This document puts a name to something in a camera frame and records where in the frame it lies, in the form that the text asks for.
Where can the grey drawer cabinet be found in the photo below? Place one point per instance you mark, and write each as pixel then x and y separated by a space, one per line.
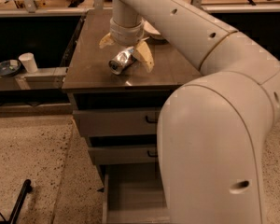
pixel 90 83

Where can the top grey drawer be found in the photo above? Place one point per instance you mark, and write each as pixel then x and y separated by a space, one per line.
pixel 116 122

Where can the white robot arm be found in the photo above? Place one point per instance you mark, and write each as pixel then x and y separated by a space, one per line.
pixel 211 131

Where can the black bar on floor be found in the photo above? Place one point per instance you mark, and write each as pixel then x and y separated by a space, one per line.
pixel 25 189

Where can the silver blue redbull can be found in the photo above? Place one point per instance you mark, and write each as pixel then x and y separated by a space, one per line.
pixel 122 61

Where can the white paper bowl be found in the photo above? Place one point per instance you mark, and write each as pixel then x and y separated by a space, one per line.
pixel 151 32

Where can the black middle drawer handle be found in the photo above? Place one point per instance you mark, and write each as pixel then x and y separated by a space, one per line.
pixel 152 154

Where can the black drawer handle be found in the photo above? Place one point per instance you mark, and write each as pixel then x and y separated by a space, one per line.
pixel 152 154
pixel 151 121

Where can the grey side ledge left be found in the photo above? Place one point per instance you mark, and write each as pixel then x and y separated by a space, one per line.
pixel 42 79

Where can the open bottom grey drawer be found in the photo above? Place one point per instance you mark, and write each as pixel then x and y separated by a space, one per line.
pixel 134 195

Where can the white paper cup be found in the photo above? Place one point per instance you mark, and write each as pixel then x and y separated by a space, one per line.
pixel 28 61

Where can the black top drawer handle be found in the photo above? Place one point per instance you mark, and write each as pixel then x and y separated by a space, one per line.
pixel 151 121

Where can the middle grey drawer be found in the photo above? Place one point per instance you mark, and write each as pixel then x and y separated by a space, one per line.
pixel 122 154

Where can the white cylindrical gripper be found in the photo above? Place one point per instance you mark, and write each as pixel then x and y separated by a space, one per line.
pixel 126 34

